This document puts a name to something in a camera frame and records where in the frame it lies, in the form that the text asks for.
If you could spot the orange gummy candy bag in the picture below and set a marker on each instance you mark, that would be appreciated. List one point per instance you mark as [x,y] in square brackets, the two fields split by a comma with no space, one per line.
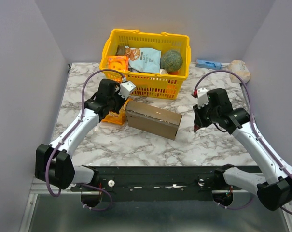
[119,118]

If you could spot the aluminium frame rail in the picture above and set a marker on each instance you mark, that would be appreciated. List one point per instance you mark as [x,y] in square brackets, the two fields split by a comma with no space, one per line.
[65,214]

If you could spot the light blue cassava chips bag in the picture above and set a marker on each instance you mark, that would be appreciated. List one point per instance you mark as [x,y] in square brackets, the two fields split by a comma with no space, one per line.
[145,60]

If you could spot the white cup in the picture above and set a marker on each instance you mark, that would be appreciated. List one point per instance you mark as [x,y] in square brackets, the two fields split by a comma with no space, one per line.
[163,72]

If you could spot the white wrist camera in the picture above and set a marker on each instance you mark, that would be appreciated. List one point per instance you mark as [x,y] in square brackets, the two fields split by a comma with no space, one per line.
[202,98]
[126,89]

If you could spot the orange snack box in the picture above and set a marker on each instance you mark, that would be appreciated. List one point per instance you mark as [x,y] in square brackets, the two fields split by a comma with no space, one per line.
[119,63]

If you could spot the red black utility knife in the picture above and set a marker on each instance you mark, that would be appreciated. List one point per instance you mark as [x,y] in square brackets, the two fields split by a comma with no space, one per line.
[196,128]

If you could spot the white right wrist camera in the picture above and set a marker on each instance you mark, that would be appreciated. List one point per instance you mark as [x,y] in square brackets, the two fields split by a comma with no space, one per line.
[202,98]

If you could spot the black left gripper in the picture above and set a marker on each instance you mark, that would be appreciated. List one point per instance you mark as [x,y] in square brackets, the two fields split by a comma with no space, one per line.
[122,100]

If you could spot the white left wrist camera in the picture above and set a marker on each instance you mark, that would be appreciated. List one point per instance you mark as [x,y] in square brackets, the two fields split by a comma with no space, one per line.
[126,89]

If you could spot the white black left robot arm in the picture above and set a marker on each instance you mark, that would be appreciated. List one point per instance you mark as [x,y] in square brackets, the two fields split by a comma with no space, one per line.
[53,163]

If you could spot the blue flat package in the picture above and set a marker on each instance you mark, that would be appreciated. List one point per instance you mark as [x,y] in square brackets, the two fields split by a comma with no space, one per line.
[208,64]

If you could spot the green netted melon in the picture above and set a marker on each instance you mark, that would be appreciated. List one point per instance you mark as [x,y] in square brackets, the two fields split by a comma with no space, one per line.
[171,61]

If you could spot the orange fruit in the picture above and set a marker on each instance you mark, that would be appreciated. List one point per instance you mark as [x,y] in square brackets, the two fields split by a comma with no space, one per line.
[173,73]

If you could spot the brown cardboard express box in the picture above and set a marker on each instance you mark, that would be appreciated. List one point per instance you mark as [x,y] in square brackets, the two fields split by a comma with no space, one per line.
[152,119]

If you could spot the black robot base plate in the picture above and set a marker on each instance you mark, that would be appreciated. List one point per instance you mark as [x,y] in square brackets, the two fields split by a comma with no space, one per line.
[155,184]

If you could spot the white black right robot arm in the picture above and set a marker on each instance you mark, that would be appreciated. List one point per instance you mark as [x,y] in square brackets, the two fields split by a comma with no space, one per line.
[274,188]

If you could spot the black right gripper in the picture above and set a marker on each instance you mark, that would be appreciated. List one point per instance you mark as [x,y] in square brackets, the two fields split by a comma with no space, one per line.
[199,118]

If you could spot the yellow plastic shopping basket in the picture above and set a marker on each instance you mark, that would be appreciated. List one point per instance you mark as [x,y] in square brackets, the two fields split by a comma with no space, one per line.
[164,86]

